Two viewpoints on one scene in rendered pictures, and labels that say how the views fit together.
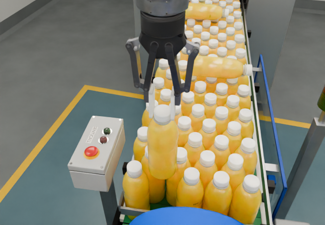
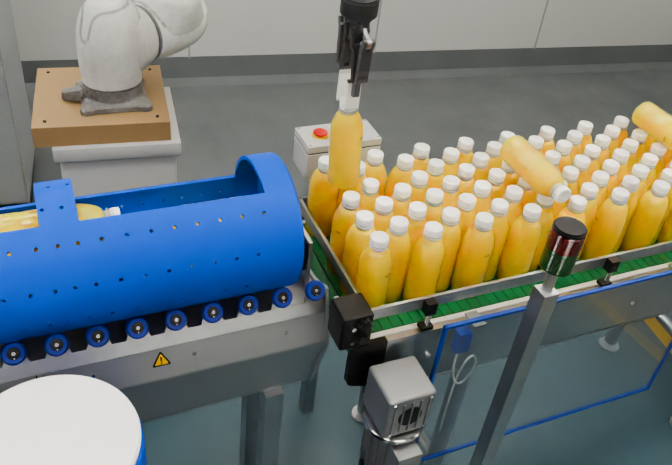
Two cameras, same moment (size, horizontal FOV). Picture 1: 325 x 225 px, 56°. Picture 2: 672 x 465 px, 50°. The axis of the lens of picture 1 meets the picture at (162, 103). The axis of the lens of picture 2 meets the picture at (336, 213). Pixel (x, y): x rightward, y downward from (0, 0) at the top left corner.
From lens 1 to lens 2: 1.18 m
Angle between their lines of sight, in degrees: 42
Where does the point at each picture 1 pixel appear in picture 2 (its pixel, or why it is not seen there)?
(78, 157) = (309, 129)
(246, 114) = (481, 217)
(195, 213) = (278, 162)
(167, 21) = (345, 2)
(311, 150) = (524, 329)
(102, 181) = (305, 162)
